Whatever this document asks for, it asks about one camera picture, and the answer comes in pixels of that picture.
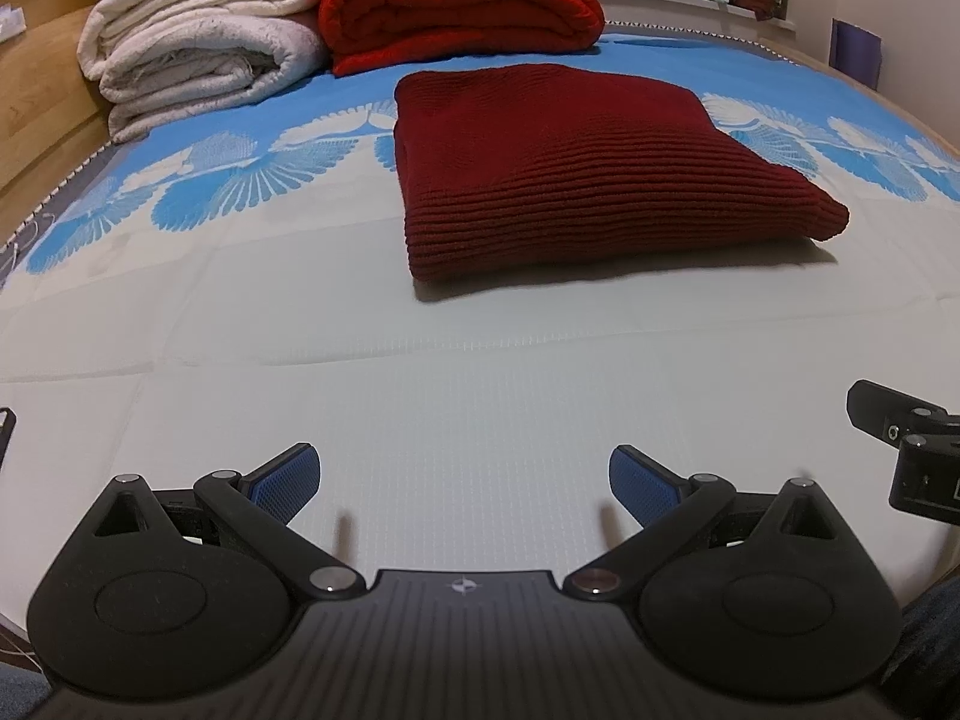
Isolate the dark red knit sweater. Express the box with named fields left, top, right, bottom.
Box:
left=394, top=66, right=851, bottom=284

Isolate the white ledge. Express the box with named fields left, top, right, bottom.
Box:
left=600, top=0, right=797, bottom=29

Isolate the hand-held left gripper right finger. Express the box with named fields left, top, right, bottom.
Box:
left=562, top=445, right=856, bottom=602

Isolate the wooden bed frame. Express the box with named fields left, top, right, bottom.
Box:
left=0, top=0, right=132, bottom=207

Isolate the white folded quilt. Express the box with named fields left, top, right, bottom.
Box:
left=77, top=11, right=332, bottom=145

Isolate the person's jeans leg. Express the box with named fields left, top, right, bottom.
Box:
left=874, top=576, right=960, bottom=720

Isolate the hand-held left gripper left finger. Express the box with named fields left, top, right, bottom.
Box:
left=94, top=444, right=367, bottom=602

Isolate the bright red folded blanket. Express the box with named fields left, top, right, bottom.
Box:
left=319, top=0, right=605, bottom=77

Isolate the blue white patterned mat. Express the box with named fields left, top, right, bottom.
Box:
left=0, top=22, right=960, bottom=638

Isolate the grey mattress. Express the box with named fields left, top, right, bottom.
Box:
left=0, top=141, right=117, bottom=293

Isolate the purple folder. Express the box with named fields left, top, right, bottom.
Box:
left=829, top=18, right=884, bottom=92

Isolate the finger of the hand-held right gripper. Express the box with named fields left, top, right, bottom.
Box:
left=888, top=431, right=960, bottom=520
left=846, top=379, right=960, bottom=451

